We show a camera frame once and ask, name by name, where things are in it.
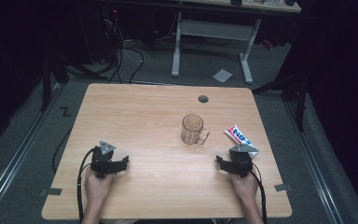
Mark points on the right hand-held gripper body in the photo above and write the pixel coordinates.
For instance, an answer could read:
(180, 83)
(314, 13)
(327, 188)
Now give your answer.
(240, 161)

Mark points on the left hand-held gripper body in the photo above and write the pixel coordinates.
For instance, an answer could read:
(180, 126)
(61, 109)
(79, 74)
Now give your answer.
(103, 161)

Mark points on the white toothpaste tube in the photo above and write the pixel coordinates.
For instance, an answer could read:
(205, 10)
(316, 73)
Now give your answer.
(236, 134)

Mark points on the clear glass mug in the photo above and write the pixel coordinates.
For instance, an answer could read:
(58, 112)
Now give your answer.
(192, 130)

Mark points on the person's right hand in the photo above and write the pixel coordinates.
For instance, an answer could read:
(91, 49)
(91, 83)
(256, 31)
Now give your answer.
(245, 186)

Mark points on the person's left hand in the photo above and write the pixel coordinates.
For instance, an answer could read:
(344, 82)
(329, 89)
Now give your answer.
(97, 186)

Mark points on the grey tape piece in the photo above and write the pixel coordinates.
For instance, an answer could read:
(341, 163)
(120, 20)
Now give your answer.
(54, 191)
(282, 187)

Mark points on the grey paper sheet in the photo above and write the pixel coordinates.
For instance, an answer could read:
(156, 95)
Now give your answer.
(222, 75)

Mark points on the black metal stand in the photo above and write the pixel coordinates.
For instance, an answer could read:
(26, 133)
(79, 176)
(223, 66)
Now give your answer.
(46, 84)
(301, 102)

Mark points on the small red object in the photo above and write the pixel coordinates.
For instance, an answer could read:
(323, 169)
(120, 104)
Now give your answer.
(268, 44)

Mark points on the metal floor rail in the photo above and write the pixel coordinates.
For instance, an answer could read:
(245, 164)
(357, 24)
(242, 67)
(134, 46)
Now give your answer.
(313, 168)
(15, 155)

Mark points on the white metal frame desk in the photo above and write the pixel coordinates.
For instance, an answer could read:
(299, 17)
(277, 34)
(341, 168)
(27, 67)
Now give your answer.
(214, 30)

